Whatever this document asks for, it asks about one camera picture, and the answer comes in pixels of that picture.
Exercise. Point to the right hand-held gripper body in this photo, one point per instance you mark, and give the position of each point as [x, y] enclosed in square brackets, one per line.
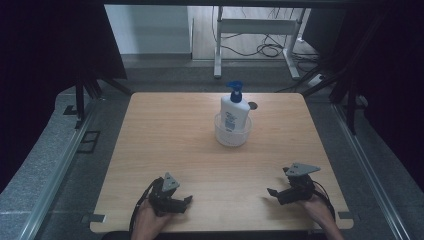
[300, 186]

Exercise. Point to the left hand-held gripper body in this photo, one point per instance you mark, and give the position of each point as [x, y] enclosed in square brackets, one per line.
[168, 196]

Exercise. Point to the clear plastic basket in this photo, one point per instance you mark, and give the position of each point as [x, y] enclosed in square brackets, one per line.
[232, 136]

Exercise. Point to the white blue pump bottle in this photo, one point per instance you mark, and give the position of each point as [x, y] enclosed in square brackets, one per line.
[234, 111]

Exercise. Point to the person's right hand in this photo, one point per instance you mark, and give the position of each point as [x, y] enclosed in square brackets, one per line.
[316, 208]

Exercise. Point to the person's left hand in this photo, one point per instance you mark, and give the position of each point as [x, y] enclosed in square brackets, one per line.
[148, 216]

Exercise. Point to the dark round table grommet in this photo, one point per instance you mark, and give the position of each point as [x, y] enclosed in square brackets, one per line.
[252, 105]

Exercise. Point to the black tripod stand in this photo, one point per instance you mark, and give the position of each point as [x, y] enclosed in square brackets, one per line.
[350, 100]
[80, 96]

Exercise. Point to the white power strip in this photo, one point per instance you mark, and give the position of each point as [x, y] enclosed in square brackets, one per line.
[316, 79]

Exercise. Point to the dark curtain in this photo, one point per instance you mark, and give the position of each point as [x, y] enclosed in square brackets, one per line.
[396, 83]
[40, 66]

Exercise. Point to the aluminium rail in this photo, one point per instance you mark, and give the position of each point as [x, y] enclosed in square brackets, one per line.
[56, 173]
[370, 170]

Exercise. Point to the white desk frame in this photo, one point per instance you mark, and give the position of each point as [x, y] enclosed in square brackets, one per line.
[256, 26]

